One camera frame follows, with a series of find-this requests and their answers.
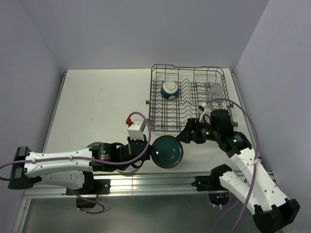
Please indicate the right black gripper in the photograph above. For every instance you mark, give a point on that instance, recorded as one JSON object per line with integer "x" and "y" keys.
{"x": 185, "y": 135}

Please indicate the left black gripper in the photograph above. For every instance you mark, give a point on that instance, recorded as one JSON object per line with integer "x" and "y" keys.
{"x": 144, "y": 141}

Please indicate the teal ceramic plate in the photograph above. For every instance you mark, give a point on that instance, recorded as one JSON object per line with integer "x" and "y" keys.
{"x": 167, "y": 152}

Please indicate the teal white ceramic bowl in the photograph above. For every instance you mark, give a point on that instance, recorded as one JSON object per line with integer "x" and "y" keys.
{"x": 169, "y": 90}

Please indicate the clear glass tumbler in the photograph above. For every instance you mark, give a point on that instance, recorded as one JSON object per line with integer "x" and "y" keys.
{"x": 215, "y": 91}

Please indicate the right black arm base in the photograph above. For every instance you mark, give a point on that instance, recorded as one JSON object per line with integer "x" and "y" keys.
{"x": 218, "y": 196}

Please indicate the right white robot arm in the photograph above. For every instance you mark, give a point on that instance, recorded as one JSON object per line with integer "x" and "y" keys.
{"x": 271, "y": 209}

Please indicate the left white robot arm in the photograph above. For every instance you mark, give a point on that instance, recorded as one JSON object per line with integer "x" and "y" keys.
{"x": 74, "y": 169}

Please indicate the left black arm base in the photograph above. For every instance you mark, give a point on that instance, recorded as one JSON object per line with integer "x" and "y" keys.
{"x": 87, "y": 199}

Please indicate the beige ceramic plate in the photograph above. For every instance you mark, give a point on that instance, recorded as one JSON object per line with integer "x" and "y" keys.
{"x": 93, "y": 144}

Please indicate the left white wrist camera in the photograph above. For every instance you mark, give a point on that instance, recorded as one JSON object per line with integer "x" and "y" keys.
{"x": 135, "y": 129}

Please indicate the aluminium mounting rail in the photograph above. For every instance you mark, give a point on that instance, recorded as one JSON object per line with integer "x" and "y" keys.
{"x": 128, "y": 185}

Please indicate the grey wire dish rack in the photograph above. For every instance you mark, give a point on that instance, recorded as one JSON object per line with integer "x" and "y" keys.
{"x": 170, "y": 116}

